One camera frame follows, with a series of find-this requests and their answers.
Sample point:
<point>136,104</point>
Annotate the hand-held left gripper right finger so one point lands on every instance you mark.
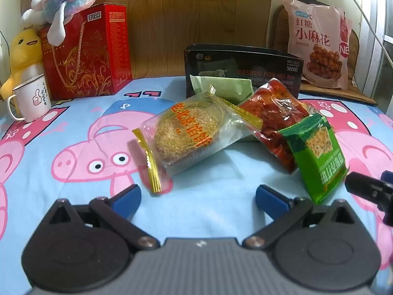
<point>270,199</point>

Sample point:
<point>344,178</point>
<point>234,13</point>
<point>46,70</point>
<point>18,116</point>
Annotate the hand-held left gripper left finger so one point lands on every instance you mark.
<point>127,200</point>

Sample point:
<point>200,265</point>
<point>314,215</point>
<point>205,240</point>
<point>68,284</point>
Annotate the white window frame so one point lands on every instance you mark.
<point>368,67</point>

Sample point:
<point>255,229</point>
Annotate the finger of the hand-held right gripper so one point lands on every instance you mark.
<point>365,187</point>

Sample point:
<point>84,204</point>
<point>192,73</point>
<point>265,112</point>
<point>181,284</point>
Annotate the pastel plush toy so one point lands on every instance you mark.
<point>70,0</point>

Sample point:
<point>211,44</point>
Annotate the cartoon pig printed bedsheet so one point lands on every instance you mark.
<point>215,166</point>

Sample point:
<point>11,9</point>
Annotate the clear sesame cake packet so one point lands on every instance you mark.
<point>184,129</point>

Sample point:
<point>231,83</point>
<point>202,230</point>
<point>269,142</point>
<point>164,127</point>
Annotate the green cracker packet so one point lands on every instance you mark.
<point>319,159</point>

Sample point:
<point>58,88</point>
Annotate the white enamel mug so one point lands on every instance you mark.
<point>30,98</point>

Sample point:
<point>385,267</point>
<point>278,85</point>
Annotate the red gift box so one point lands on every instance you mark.
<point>92,61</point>

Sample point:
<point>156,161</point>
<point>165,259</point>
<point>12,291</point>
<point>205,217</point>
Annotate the brown seat cushion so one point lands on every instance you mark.
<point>337,96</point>

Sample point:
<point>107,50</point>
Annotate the black tin box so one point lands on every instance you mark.
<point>261,64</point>

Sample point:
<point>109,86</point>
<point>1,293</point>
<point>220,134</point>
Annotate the yellow duck plush toy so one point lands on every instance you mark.
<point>24,52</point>

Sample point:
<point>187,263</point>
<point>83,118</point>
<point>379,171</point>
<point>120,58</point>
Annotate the large pink snack bag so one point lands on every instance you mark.
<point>316,37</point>

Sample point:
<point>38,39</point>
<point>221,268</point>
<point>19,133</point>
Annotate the pale green snack packet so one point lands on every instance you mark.
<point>227,87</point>

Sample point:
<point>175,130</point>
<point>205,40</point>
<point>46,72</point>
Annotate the red snack packet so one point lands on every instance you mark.
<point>273,113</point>

